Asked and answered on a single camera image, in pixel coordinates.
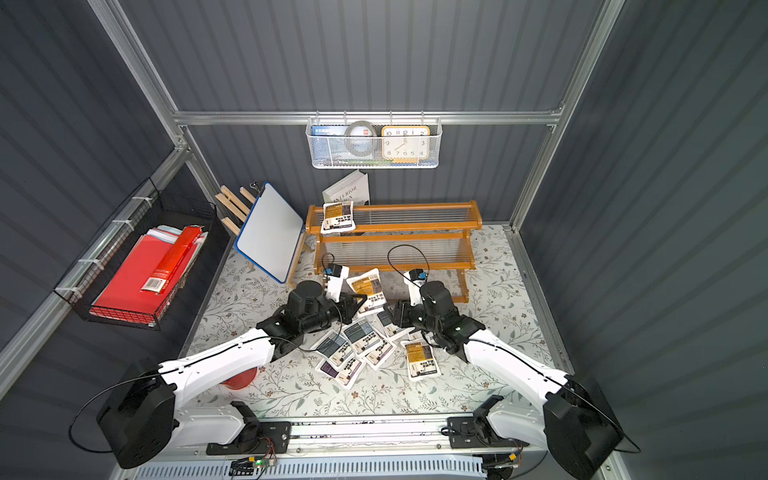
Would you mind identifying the blue coffee bag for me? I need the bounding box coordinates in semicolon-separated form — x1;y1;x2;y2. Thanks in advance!
311;331;355;367
377;309;413;340
342;320;383;356

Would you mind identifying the yellow coffee bag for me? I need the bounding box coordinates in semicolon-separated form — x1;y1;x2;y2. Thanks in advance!
346;268;387;318
321;200;356;235
401;340;441;382

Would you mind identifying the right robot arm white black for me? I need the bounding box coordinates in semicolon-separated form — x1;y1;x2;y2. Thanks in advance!
385;281;629;479

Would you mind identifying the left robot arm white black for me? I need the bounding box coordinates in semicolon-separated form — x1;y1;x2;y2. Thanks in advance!
96;280;368;469

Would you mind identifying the purple coffee bag left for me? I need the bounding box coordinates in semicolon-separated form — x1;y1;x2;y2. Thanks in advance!
316;357;366;390

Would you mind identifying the orange wooden two-tier shelf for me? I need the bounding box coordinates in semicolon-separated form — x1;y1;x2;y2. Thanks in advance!
305;200;483;303

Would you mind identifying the blue framed whiteboard easel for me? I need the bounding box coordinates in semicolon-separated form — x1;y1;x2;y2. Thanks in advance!
215;182;306;287

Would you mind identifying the red round object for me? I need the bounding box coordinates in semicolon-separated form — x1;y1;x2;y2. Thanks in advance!
222;367;259;391

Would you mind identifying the round clear tape roll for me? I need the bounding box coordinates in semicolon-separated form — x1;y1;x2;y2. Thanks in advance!
345;120;377;157

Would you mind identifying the blue white box in basket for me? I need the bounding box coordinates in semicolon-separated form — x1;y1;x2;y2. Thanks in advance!
309;125;347;151

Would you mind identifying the yellow square analog clock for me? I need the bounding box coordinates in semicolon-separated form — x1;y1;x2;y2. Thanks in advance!
381;125;431;163

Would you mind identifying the red long box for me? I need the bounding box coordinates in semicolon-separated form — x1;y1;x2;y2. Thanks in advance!
141;225;203;294

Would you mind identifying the small circuit board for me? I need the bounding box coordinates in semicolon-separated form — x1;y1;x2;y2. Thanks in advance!
228;456;277;479

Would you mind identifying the red folders stack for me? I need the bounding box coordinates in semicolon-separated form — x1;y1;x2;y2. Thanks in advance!
89;225;208;328

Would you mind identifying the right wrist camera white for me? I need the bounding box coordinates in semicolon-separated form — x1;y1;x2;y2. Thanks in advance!
403;268;427;306

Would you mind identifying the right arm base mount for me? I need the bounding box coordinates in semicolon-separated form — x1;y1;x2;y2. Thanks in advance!
440;395;528;450

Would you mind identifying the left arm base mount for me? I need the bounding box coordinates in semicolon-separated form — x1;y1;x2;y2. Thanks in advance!
206;421;292;456

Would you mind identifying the white wire hanging basket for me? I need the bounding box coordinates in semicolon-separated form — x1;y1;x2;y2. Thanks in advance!
305;116;444;170

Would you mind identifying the black wire wall basket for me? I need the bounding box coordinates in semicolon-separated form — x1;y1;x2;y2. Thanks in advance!
54;184;230;330

